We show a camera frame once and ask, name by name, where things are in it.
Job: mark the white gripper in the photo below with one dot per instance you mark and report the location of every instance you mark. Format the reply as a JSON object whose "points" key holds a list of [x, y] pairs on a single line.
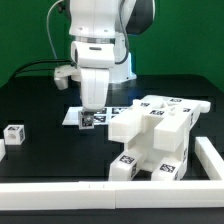
{"points": [[93, 62]]}

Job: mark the white chair seat block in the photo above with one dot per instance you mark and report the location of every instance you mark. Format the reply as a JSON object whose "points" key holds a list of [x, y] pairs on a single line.
{"points": [[146, 153]]}

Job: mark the white chair back frame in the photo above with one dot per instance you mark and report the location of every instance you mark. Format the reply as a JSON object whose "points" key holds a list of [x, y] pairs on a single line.
{"points": [[160, 121]]}

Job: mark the flat white tagged plate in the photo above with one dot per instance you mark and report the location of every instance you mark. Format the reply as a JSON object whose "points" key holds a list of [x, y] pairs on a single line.
{"points": [[100, 118]]}

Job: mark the small white cube block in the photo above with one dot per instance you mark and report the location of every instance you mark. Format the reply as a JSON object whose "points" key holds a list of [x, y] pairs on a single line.
{"points": [[14, 134]]}

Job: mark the white fence piece left edge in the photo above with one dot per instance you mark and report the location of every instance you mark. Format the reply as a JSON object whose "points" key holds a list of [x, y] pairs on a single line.
{"points": [[2, 149]]}

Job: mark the white front fence bar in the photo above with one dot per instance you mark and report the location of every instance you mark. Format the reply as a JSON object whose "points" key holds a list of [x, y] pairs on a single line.
{"points": [[111, 195]]}

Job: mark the white fence bar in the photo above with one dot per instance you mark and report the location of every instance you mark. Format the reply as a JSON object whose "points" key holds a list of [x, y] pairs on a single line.
{"points": [[111, 195], [209, 158]]}

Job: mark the white right fence bar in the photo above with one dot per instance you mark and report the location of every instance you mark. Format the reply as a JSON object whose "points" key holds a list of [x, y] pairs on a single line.
{"points": [[209, 158]]}

